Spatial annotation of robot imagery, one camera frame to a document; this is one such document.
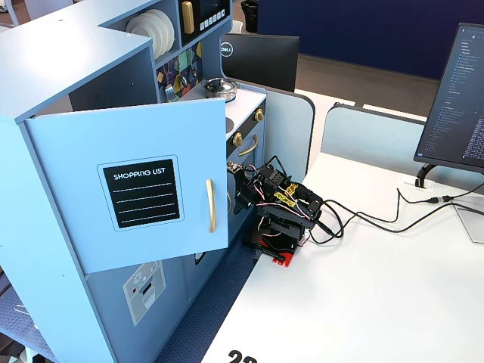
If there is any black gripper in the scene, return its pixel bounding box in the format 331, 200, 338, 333
234, 169, 266, 213

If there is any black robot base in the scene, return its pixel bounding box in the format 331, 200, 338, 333
243, 222, 304, 265

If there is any light blue cabinet door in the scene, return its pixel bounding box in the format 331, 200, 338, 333
23, 97, 231, 275

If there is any red table clamp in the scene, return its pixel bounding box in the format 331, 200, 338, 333
271, 250, 300, 268

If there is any light blue desk divider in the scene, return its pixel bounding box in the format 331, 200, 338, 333
236, 80, 316, 179
321, 102, 429, 168

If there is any black shopping list board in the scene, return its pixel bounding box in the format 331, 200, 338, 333
97, 154, 185, 233

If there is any gray toy pot with lid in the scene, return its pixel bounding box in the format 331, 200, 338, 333
200, 76, 240, 103

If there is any silver toy spatula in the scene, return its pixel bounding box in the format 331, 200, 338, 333
163, 64, 176, 104

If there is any gray ice dispenser decal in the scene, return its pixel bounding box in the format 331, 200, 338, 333
122, 260, 168, 325

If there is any black Dell monitor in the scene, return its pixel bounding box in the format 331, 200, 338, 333
219, 33, 301, 95

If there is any black number sticker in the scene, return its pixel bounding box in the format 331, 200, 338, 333
228, 349, 259, 363

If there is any white toy plate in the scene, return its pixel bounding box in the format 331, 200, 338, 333
126, 16, 157, 39
140, 10, 171, 57
132, 13, 164, 61
149, 8, 176, 52

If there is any black trash bin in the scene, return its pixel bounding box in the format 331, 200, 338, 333
240, 0, 260, 34

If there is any black toy microwave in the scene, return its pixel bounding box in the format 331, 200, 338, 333
177, 0, 232, 48

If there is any light blue toy kitchen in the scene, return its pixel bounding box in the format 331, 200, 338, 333
0, 0, 268, 363

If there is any dark blue office partition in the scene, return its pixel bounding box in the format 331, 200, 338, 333
256, 0, 484, 81

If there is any silver flat stand plate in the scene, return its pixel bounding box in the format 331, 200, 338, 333
451, 203, 484, 244

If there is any black monitor showing code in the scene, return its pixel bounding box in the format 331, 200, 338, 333
413, 22, 484, 170

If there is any gold door handle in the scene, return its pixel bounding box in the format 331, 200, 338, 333
205, 178, 218, 233

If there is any gold oven handle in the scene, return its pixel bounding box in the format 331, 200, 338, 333
238, 134, 259, 157

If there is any black cable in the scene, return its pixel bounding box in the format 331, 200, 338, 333
308, 187, 434, 245
319, 191, 484, 237

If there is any clear cable port cover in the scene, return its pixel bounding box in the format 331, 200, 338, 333
399, 174, 436, 191

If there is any gold microwave handle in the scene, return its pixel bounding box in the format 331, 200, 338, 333
181, 1, 196, 36

